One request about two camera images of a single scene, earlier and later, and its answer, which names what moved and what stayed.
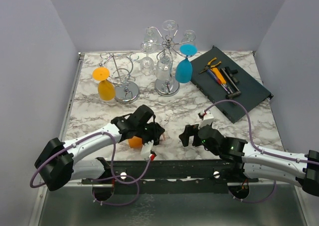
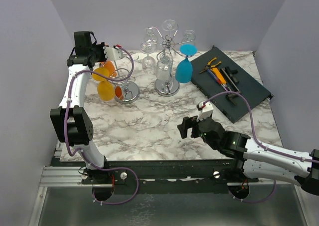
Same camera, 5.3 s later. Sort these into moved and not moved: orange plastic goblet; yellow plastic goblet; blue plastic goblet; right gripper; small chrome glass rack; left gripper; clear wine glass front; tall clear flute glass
Moved: right gripper; left gripper; orange plastic goblet
Not moved: tall clear flute glass; yellow plastic goblet; blue plastic goblet; clear wine glass front; small chrome glass rack
